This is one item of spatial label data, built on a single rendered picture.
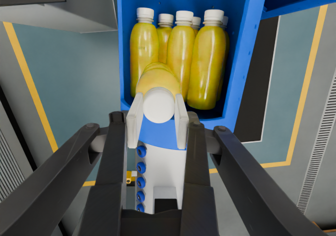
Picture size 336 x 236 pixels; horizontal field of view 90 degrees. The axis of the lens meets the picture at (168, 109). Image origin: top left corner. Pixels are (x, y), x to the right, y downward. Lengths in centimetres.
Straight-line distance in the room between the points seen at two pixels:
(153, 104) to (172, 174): 60
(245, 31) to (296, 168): 235
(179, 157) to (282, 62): 142
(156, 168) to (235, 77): 54
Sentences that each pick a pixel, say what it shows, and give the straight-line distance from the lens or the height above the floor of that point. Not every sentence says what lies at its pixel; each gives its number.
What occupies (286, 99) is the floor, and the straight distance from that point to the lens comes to 201.
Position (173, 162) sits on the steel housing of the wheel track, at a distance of 73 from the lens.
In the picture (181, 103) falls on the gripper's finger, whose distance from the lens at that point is 17.
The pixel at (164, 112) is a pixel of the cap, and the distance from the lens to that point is 20.
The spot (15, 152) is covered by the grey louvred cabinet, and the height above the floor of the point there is 18.
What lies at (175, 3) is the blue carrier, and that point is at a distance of 55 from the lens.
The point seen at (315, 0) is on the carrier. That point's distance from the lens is 82.
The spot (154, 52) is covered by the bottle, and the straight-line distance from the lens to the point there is 41.
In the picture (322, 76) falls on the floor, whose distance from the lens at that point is 217.
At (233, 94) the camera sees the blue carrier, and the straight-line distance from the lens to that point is 33.
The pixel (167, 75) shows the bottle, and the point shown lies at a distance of 24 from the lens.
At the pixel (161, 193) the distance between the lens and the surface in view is 79.
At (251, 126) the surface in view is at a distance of 174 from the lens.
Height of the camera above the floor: 150
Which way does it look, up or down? 68 degrees down
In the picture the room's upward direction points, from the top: 171 degrees clockwise
